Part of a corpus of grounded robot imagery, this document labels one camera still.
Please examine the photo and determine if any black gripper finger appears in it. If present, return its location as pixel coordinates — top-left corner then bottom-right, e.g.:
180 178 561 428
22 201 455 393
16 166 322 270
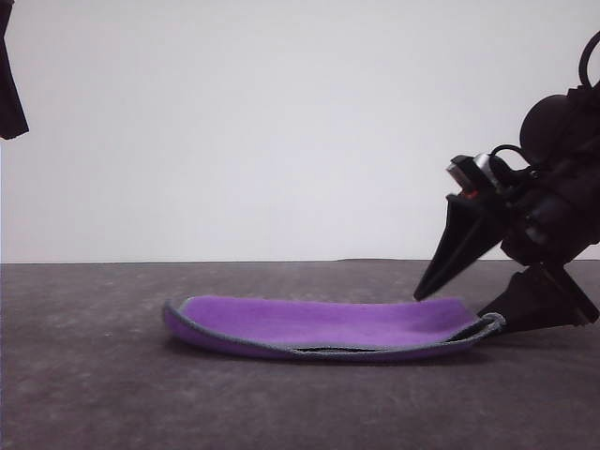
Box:
413 194 505 300
477 266 585 336

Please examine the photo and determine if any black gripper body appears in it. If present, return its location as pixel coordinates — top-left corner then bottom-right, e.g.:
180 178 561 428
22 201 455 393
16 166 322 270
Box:
0 0 31 142
447 155 600 326

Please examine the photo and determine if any purple towel with grey hem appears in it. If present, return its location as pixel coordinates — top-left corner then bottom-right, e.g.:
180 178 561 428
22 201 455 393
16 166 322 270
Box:
162 294 507 363

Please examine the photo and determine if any grey table cloth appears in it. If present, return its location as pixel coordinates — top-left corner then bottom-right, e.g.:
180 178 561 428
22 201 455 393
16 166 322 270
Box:
0 257 600 450

